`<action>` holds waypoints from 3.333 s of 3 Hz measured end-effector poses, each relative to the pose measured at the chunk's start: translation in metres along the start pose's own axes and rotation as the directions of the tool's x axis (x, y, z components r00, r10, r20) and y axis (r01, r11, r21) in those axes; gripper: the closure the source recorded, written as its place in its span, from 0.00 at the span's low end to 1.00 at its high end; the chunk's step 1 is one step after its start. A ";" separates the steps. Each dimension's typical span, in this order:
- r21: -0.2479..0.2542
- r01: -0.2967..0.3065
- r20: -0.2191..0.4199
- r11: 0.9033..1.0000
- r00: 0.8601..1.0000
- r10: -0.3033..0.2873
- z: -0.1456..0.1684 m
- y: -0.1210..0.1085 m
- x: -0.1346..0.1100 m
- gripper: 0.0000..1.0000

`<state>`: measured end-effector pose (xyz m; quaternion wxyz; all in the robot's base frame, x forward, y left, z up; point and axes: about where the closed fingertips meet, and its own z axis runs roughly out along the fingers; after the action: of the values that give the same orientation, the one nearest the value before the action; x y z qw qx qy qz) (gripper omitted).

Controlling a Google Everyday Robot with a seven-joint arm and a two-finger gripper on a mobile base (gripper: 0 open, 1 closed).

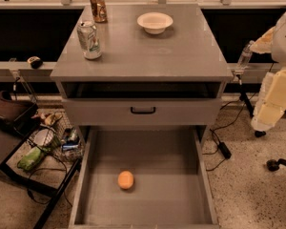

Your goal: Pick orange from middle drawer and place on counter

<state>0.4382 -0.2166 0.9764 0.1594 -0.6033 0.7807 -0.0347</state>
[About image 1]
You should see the black tripod stand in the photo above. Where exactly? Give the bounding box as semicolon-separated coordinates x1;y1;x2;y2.
235;74;266;137

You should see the black side table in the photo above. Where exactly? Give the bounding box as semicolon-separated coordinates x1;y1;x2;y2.
0;112;82;229

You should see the orange fruit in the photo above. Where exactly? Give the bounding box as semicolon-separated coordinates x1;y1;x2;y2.
118;171;134;189

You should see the black power adapter with cable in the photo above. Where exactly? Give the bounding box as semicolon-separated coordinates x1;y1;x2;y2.
202;93;258;172

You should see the black chair caster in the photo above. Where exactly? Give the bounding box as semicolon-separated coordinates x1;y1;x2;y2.
266;158;286;172

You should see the small black round device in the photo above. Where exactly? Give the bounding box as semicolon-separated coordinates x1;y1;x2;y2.
27;56;43;70

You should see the clear plastic water bottle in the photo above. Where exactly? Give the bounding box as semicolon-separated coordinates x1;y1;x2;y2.
235;40;254;74

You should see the open grey middle drawer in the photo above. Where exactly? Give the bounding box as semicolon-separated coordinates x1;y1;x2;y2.
69;130;219;229

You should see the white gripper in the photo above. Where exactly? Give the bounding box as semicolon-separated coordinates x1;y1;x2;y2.
250;28;286;131

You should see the orange brown soda can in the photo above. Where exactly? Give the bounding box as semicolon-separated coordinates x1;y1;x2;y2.
90;0;107;23

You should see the white bowl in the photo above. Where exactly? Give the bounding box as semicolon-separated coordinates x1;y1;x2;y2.
137;12;174;34

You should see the grey drawer cabinet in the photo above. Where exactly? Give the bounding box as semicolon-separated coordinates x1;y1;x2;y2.
51;4;231;134

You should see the grey top drawer black handle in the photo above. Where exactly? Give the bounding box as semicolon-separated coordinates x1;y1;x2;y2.
62;98;221;126

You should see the green chip bag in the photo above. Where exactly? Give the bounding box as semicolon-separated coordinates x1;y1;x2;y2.
17;146;46;172

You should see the wire basket of snacks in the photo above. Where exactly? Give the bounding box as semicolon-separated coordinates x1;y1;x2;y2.
30;110;84;162

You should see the green white soda can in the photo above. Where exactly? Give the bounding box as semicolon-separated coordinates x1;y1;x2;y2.
76;20;102;60

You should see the dark brown bag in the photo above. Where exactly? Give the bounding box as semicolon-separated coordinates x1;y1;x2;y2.
0;91;38;134

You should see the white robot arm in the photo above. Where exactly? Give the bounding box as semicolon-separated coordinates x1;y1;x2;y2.
250;12;286;132

